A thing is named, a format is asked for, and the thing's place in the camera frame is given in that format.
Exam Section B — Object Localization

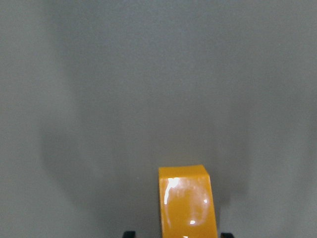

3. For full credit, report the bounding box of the orange trapezoid block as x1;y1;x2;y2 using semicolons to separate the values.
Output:
158;165;218;238

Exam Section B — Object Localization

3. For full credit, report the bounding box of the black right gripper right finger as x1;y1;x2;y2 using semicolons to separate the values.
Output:
220;233;233;238

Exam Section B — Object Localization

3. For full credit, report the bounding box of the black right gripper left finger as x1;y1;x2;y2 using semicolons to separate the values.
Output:
123;231;136;238

